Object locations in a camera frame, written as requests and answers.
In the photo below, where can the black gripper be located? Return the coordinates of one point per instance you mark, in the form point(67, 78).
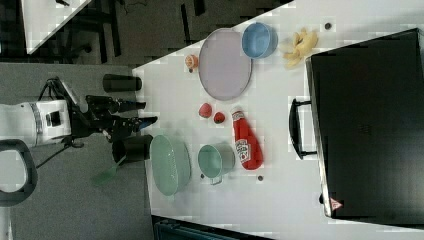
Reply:
point(101, 116)

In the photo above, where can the red ketchup bottle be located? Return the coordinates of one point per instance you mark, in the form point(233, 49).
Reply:
point(246, 143)

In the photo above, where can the green strainer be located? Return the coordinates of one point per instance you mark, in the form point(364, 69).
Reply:
point(170, 164)

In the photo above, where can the black cylinder cup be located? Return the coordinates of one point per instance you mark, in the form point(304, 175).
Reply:
point(121, 83)

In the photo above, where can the pink strawberry toy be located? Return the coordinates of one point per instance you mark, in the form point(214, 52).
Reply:
point(205, 110)

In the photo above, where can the orange slice toy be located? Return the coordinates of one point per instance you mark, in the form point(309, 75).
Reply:
point(191, 62)

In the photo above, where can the red strawberry toy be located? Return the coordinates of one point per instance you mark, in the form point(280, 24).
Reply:
point(219, 118)

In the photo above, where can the green mug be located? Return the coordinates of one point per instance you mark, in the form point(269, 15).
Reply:
point(215, 161)

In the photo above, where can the purple plate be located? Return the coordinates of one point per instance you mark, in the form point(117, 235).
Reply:
point(224, 69)

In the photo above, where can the blue cup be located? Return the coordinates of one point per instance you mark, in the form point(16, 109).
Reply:
point(259, 40)

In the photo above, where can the peeled banana toy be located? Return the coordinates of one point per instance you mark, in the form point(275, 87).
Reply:
point(303, 42)

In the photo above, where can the black toaster oven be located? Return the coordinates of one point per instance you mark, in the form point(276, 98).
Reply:
point(367, 103)

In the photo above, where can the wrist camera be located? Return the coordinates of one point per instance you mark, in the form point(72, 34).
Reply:
point(62, 89)

